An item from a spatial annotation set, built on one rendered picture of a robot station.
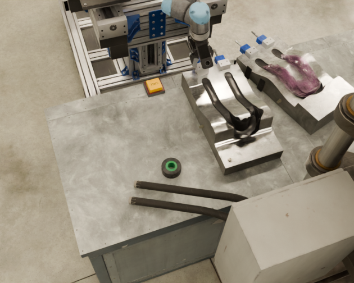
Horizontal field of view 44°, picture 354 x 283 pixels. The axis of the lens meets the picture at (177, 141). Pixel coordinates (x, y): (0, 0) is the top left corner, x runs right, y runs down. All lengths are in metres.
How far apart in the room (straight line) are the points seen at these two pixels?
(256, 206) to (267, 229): 0.06
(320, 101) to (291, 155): 0.26
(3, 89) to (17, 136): 0.42
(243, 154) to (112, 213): 0.57
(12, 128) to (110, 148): 1.27
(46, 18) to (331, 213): 2.97
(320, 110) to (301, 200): 0.94
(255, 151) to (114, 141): 0.59
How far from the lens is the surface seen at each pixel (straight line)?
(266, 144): 1.83
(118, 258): 1.92
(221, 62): 1.99
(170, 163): 1.77
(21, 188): 2.77
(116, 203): 1.73
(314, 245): 1.00
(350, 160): 1.36
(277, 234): 0.99
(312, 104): 1.94
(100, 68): 2.93
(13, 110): 3.10
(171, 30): 2.38
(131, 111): 1.95
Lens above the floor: 2.37
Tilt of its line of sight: 57 degrees down
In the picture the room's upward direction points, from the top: 3 degrees clockwise
